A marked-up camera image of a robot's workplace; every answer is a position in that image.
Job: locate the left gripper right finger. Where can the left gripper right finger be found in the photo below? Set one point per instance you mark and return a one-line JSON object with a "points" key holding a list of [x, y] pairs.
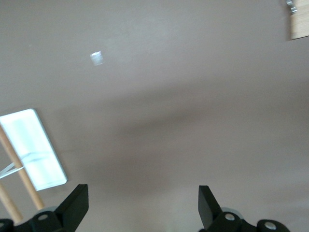
{"points": [[210, 212]]}

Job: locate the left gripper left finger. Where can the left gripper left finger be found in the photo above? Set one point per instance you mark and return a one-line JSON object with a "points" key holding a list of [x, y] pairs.
{"points": [[70, 210]]}

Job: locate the wooden dowel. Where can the wooden dowel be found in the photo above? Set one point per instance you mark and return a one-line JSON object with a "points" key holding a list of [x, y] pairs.
{"points": [[32, 191], [11, 207]]}

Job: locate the white rubber band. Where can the white rubber band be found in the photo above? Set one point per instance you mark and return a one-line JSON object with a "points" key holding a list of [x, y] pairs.
{"points": [[14, 171]]}

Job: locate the white rectangular tray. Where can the white rectangular tray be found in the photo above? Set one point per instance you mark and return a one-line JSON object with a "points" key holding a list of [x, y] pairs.
{"points": [[29, 145]]}

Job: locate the small clear tape patch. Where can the small clear tape patch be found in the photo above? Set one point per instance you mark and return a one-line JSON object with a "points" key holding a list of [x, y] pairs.
{"points": [[97, 58]]}

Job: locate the wooden cutting board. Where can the wooden cutting board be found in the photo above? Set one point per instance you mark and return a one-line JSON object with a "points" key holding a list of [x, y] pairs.
{"points": [[299, 26]]}

